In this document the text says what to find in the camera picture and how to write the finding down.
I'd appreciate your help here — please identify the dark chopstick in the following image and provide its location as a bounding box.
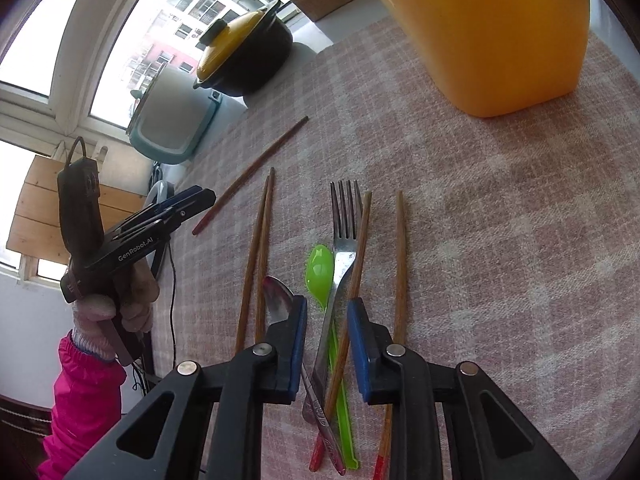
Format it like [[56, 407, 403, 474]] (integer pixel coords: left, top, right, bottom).
[[192, 116, 309, 236]]

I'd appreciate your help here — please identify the red-tipped chopstick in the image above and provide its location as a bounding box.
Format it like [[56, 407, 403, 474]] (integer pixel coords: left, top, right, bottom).
[[234, 177, 271, 353], [372, 191, 408, 480], [254, 167, 276, 344], [308, 190, 374, 474]]

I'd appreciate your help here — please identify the steel spoon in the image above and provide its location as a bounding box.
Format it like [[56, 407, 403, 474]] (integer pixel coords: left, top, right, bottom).
[[262, 275, 346, 476]]

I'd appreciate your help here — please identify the steel fork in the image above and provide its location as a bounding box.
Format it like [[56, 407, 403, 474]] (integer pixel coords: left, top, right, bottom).
[[310, 180, 362, 402]]

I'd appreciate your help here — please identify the pink sleeve left forearm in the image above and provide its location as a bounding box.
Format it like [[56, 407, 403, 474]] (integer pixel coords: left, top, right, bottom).
[[37, 334, 126, 479]]

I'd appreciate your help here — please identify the left hand with glove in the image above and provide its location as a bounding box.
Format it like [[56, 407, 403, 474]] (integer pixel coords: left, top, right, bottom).
[[70, 259, 160, 362]]

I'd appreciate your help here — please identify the pine plank board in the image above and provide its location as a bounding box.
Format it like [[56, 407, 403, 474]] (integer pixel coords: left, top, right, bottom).
[[6, 155, 145, 264]]

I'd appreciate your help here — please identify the white teal rice cooker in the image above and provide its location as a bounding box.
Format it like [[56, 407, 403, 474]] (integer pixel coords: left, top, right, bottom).
[[126, 64, 222, 165]]

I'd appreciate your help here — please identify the green plastic spoon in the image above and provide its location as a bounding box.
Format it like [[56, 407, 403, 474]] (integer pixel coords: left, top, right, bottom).
[[305, 244, 360, 470]]

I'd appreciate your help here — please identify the black pot yellow lid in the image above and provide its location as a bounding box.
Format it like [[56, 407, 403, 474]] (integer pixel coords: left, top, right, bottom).
[[193, 0, 293, 98]]

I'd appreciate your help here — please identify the pink plaid table mat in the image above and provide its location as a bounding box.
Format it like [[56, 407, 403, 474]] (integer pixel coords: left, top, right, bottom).
[[152, 18, 639, 479]]

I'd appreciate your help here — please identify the yellow plastic utensil bucket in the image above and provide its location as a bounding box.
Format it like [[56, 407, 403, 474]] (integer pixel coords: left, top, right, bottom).
[[381, 0, 589, 117]]

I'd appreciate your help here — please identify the white ring light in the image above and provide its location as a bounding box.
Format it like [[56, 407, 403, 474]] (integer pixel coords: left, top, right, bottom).
[[144, 180, 175, 278]]

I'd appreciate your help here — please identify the black cable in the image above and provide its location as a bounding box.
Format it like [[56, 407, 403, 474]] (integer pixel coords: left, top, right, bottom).
[[131, 244, 179, 396]]

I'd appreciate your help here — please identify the white window frame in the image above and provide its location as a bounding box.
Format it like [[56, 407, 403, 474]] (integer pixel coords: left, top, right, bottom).
[[0, 0, 302, 162]]

